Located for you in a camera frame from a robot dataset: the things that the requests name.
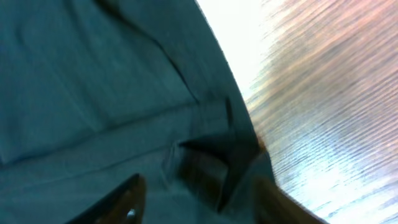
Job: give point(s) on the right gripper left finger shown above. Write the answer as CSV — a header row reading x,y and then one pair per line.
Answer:
x,y
123,205

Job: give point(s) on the black t-shirt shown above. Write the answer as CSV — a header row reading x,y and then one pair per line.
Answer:
x,y
94,92

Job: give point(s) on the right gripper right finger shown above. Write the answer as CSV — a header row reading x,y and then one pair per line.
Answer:
x,y
272,206

